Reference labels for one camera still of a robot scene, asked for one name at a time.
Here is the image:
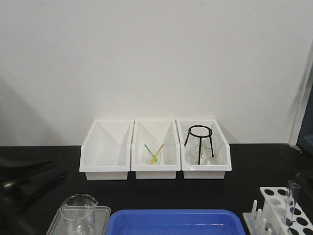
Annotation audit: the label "small metal tray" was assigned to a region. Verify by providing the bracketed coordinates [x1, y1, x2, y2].
[47, 206, 111, 235]

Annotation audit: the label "yellow green plastic stirrers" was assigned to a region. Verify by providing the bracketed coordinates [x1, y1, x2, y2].
[144, 144, 165, 165]

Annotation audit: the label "left white storage bin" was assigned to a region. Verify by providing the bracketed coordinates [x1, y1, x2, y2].
[79, 119, 134, 181]

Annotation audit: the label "clear glass beaker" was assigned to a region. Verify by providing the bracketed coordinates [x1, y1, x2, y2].
[60, 193, 98, 235]

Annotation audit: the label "clear glass test tube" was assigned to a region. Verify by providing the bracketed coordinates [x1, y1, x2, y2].
[285, 183, 301, 233]

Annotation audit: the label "middle white storage bin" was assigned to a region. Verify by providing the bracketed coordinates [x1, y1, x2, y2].
[131, 119, 181, 180]

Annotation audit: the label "black wire tripod stand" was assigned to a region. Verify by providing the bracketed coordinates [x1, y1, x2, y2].
[184, 124, 214, 154]

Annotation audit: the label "blue plastic tray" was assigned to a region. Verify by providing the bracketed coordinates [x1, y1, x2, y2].
[106, 209, 245, 235]

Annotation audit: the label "right white storage bin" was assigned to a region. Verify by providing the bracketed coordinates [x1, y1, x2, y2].
[176, 119, 232, 179]

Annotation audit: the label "grey window frame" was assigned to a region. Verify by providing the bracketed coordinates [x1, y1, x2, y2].
[288, 42, 313, 146]

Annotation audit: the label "white test tube rack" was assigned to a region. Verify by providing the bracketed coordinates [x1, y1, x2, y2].
[243, 187, 313, 235]

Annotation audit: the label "white storage bin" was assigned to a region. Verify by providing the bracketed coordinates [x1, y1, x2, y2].
[176, 119, 232, 179]
[79, 119, 134, 181]
[131, 119, 181, 180]

